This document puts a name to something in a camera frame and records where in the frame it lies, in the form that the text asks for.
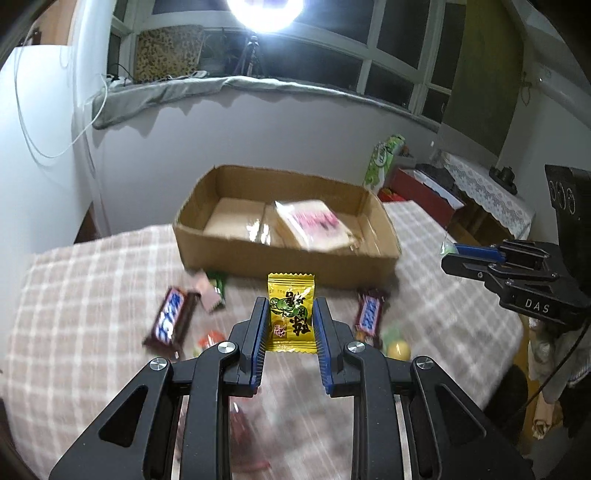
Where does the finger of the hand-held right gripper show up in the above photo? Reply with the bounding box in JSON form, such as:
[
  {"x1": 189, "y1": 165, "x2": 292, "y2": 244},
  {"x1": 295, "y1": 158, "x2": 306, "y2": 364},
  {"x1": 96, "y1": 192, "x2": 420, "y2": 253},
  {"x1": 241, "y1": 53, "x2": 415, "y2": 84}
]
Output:
[
  {"x1": 441, "y1": 254, "x2": 559, "y2": 284},
  {"x1": 455, "y1": 239, "x2": 561, "y2": 271}
]

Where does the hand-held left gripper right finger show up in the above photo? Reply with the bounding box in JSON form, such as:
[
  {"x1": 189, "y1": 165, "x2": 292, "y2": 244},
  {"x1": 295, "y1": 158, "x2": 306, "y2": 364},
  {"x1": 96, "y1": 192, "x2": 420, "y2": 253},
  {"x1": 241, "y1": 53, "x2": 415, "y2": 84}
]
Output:
[{"x1": 313, "y1": 298, "x2": 536, "y2": 480}]

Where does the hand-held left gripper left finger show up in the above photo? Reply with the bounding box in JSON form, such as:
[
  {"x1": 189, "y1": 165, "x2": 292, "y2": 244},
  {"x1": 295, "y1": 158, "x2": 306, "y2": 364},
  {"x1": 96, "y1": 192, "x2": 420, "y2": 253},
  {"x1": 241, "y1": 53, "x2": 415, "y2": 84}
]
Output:
[{"x1": 48, "y1": 296, "x2": 269, "y2": 480}]

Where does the yellow snack packet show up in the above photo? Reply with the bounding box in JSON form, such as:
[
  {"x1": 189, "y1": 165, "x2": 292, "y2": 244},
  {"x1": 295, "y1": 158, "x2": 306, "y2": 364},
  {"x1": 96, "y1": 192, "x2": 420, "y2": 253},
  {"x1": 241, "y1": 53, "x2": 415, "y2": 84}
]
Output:
[{"x1": 267, "y1": 272, "x2": 315, "y2": 354}]

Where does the brown chocolate bar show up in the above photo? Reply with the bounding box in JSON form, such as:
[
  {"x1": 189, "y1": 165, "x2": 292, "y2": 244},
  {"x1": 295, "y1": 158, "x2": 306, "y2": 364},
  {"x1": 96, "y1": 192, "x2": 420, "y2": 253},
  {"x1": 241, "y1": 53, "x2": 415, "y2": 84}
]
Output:
[
  {"x1": 355, "y1": 288, "x2": 389, "y2": 347},
  {"x1": 142, "y1": 287, "x2": 200, "y2": 358}
]

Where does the green packet with yellow ball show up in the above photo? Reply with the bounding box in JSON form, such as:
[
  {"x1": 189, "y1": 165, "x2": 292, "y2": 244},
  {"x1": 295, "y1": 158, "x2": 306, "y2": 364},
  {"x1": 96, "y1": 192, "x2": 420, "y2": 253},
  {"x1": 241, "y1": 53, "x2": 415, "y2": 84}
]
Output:
[{"x1": 381, "y1": 323, "x2": 411, "y2": 361}]

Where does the cardboard box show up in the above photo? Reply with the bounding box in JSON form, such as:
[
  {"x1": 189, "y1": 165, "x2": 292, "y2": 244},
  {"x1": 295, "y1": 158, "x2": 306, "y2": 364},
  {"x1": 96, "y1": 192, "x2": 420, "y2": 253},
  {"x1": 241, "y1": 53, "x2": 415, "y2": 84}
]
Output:
[{"x1": 172, "y1": 165, "x2": 402, "y2": 291}]

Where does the red clear snack packet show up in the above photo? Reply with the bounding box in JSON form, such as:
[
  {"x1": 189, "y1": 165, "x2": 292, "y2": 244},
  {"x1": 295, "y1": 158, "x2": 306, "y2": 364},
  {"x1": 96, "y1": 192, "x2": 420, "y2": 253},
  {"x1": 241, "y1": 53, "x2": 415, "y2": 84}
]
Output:
[{"x1": 178, "y1": 330, "x2": 272, "y2": 472}]

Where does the white lace tablecloth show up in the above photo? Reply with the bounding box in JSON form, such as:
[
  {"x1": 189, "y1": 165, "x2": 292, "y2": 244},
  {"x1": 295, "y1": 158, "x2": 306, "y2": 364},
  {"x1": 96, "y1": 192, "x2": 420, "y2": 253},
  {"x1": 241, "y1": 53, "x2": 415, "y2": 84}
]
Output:
[{"x1": 445, "y1": 152, "x2": 536, "y2": 241}]

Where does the green snack packet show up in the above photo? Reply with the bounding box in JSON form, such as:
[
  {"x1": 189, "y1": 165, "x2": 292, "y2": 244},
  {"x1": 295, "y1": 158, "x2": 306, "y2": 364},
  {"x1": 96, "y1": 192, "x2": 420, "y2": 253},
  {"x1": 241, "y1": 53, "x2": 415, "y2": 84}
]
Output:
[{"x1": 191, "y1": 270, "x2": 228, "y2": 315}]

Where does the red box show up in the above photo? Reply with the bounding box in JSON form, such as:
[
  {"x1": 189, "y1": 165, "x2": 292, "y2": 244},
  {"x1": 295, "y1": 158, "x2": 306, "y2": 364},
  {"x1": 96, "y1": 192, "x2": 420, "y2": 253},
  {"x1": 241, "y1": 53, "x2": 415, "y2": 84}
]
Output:
[{"x1": 381, "y1": 166, "x2": 465, "y2": 227}]

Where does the black object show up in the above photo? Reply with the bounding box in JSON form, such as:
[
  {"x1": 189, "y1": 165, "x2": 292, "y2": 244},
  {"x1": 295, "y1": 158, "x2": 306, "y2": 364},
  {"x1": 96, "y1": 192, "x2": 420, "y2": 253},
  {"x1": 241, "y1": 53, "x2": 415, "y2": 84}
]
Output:
[{"x1": 413, "y1": 161, "x2": 465, "y2": 206}]

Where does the pink label bread packet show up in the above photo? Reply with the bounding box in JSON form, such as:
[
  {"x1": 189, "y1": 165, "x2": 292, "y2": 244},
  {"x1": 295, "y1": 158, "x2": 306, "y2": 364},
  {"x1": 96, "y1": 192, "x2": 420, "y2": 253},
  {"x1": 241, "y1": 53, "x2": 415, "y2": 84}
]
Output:
[{"x1": 274, "y1": 199, "x2": 358, "y2": 252}]

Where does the pink checked blanket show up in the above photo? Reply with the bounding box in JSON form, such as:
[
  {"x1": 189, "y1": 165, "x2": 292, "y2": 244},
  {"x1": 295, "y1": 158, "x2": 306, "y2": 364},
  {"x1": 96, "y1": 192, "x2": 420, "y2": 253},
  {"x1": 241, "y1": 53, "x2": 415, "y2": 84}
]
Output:
[{"x1": 0, "y1": 200, "x2": 525, "y2": 480}]

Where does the white pipe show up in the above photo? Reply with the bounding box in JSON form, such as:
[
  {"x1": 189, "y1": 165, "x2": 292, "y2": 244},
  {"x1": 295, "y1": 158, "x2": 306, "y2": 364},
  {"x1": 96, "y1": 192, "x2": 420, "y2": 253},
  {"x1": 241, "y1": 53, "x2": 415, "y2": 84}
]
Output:
[{"x1": 531, "y1": 74, "x2": 591, "y2": 123}]

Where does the olive curtain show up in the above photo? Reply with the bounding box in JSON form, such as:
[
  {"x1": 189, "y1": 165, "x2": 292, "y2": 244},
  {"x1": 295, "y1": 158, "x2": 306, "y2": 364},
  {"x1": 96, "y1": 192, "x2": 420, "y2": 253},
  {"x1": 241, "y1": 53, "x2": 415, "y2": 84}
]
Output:
[{"x1": 441, "y1": 0, "x2": 527, "y2": 158}]

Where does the grey cloth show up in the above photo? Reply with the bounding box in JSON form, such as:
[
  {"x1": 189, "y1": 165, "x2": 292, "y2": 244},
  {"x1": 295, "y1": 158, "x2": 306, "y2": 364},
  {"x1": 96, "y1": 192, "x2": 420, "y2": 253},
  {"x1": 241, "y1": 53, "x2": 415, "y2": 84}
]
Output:
[{"x1": 91, "y1": 74, "x2": 444, "y2": 134}]

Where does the tripod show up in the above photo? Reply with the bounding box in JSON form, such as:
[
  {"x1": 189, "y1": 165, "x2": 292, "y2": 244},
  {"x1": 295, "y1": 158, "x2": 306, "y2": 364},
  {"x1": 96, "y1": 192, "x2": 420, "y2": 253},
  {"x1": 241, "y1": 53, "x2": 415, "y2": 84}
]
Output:
[{"x1": 235, "y1": 34, "x2": 266, "y2": 79}]

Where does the leopard print cushion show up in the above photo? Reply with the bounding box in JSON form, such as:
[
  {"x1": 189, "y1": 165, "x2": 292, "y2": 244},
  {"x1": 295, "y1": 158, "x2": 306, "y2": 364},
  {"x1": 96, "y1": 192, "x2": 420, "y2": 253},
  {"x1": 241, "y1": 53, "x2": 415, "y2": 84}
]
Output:
[{"x1": 134, "y1": 25, "x2": 206, "y2": 84}]

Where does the black cable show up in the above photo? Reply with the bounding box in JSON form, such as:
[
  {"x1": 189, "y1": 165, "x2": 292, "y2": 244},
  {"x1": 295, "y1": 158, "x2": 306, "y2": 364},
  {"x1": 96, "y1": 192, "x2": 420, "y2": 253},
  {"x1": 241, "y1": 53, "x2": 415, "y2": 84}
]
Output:
[{"x1": 517, "y1": 318, "x2": 591, "y2": 421}]

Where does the white window frame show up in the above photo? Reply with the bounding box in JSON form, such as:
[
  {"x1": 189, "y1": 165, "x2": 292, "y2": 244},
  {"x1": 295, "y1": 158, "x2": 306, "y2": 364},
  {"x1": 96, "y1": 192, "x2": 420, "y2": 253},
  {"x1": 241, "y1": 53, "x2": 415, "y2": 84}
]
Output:
[{"x1": 108, "y1": 0, "x2": 455, "y2": 123}]

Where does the ring light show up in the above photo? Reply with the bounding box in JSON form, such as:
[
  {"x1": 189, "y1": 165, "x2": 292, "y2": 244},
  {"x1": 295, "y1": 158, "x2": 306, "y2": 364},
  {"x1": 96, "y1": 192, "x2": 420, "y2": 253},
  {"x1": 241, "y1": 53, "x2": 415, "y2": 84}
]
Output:
[{"x1": 226, "y1": 0, "x2": 308, "y2": 33}]

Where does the white cable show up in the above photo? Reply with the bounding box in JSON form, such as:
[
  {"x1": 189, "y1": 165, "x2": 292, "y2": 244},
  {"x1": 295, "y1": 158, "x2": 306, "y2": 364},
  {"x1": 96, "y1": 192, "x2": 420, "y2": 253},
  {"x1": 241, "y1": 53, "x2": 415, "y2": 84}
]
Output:
[{"x1": 14, "y1": 28, "x2": 109, "y2": 160}]

